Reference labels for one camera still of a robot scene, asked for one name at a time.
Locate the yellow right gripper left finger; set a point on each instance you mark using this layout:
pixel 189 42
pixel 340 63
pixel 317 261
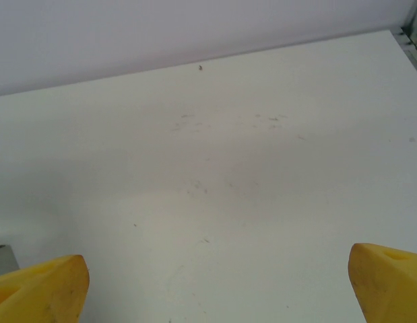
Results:
pixel 36 292

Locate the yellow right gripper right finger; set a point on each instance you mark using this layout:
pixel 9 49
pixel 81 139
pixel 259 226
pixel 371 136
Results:
pixel 386 286

